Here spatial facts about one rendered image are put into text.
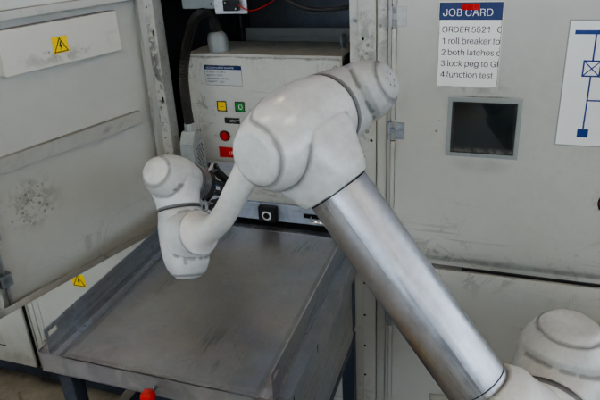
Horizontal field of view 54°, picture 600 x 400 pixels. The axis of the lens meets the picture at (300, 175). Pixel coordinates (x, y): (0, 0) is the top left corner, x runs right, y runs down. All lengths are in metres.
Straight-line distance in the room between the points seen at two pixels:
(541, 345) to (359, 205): 0.41
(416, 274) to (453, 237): 0.83
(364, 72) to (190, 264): 0.63
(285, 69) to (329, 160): 0.90
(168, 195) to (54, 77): 0.50
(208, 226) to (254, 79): 0.61
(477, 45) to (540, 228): 0.52
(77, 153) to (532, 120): 1.21
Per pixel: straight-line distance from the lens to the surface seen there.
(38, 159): 1.68
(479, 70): 1.55
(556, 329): 1.10
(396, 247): 0.89
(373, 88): 0.96
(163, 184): 1.36
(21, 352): 2.85
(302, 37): 2.30
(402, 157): 1.64
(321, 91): 0.90
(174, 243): 1.36
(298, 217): 1.86
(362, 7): 1.58
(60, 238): 1.79
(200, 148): 1.83
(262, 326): 1.48
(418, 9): 1.54
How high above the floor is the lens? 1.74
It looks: 23 degrees down
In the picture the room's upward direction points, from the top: 3 degrees counter-clockwise
